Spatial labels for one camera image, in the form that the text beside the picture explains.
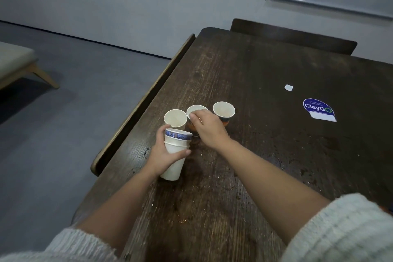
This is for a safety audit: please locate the person's left hand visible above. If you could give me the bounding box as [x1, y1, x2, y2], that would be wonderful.
[142, 125, 192, 178]

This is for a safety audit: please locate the person's right hand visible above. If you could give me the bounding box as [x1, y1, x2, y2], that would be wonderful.
[189, 109, 233, 152]

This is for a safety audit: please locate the white blue paper cup stack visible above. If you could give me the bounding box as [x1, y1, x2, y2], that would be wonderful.
[160, 127, 194, 182]

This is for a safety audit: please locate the orange blue patterned paper cup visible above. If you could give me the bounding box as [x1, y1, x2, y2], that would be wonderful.
[212, 101, 237, 127]

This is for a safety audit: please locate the person's right forearm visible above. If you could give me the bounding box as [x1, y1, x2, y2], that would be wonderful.
[218, 139, 393, 262]

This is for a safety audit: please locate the person's left forearm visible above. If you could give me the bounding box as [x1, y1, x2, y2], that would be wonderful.
[0, 167, 167, 262]

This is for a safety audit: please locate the dark wooden table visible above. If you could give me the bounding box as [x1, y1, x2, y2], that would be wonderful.
[70, 27, 393, 262]

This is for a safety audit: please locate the round blue sticker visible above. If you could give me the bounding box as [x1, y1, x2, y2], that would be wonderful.
[303, 98, 337, 122]

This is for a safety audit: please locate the dark wooden chair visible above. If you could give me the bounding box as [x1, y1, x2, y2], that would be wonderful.
[230, 18, 358, 56]

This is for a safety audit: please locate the beige cushioned lounge chair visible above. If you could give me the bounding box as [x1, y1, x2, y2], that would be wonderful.
[0, 41, 60, 90]

